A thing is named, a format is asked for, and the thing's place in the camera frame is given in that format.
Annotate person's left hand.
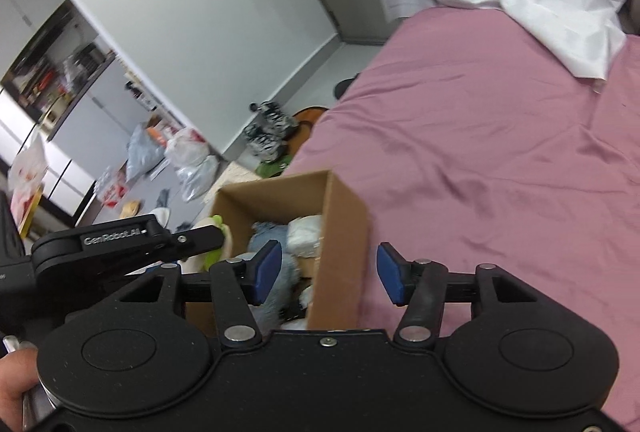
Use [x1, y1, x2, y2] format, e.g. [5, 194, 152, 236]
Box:
[0, 349, 41, 432]

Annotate green white plush toy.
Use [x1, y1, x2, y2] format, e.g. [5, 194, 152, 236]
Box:
[192, 214, 234, 271]

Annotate orange round stool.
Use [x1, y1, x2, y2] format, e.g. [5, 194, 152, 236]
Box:
[291, 106, 329, 155]

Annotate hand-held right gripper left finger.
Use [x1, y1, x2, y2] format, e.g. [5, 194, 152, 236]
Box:
[102, 241, 284, 347]

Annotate white cabinet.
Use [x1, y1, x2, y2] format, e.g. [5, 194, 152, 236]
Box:
[45, 56, 177, 215]

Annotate brown cardboard box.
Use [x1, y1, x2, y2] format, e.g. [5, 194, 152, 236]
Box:
[185, 169, 373, 332]

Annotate pink bed sheet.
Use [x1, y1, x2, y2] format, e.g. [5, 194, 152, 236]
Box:
[285, 6, 640, 432]

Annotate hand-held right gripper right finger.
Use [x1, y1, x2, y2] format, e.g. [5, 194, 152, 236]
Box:
[376, 242, 543, 347]

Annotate cluttered dark shelf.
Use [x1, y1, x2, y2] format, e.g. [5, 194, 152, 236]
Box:
[0, 0, 119, 129]

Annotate blue grey plush toy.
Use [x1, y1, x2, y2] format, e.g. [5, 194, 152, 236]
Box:
[247, 222, 302, 329]

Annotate green slipper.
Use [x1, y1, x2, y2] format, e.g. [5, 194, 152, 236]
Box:
[255, 158, 292, 179]

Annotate grey plastic bag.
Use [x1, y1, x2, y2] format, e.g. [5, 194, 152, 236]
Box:
[125, 123, 167, 183]

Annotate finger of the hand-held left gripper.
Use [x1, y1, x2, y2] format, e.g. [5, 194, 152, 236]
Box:
[30, 214, 227, 285]

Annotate white printed hanging bag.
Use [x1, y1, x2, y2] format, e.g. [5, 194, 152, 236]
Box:
[7, 134, 49, 225]

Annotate red white snack packets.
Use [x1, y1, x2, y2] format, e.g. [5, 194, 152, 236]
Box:
[94, 166, 130, 209]

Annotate clear crumpled plastic bag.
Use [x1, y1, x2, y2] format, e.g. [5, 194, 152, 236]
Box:
[176, 155, 220, 203]

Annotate white red plastic bag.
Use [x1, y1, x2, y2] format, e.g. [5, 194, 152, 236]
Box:
[165, 127, 211, 169]

